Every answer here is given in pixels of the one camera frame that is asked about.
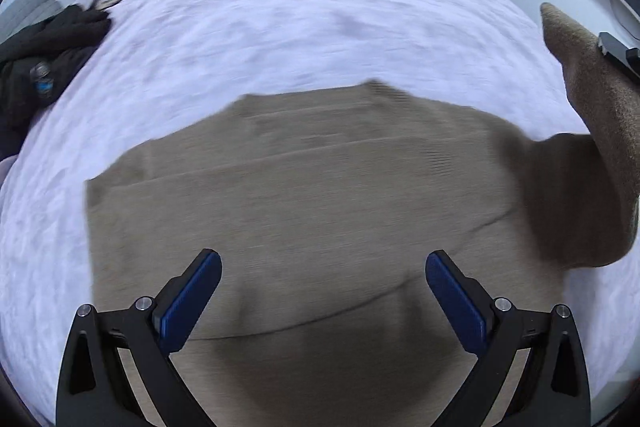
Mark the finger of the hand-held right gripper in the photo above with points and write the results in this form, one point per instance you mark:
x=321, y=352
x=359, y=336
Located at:
x=620, y=52

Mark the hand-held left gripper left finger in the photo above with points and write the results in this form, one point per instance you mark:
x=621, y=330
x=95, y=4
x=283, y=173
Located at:
x=192, y=302

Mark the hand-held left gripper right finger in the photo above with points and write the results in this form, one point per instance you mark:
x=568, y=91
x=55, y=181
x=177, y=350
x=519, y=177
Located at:
x=454, y=302

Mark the brown knitted sweater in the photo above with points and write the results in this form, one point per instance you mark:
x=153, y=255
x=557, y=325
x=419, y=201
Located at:
x=325, y=182

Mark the clear plastic water bottle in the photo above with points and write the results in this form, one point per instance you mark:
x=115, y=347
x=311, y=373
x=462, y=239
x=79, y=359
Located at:
x=43, y=81

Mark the lavender plush blanket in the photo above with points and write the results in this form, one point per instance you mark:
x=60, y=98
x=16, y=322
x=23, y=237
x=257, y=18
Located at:
x=250, y=32

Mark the black clothing heap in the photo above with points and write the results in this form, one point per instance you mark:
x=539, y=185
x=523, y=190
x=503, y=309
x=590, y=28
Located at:
x=55, y=42

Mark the grey sofa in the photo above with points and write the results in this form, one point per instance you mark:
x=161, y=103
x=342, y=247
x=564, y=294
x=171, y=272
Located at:
x=27, y=9

